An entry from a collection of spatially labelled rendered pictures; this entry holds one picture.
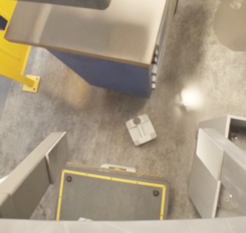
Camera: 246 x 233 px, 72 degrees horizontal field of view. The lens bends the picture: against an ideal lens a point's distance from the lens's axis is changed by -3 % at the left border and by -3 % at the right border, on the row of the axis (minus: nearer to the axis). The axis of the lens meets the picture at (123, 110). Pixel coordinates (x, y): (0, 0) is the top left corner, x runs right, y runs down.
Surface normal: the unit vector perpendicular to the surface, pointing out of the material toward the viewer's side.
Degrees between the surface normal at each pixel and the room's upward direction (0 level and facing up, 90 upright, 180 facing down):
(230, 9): 0
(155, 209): 0
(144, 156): 0
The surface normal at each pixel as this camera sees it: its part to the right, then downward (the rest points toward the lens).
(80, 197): -0.16, -0.13
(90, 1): -0.27, 0.96
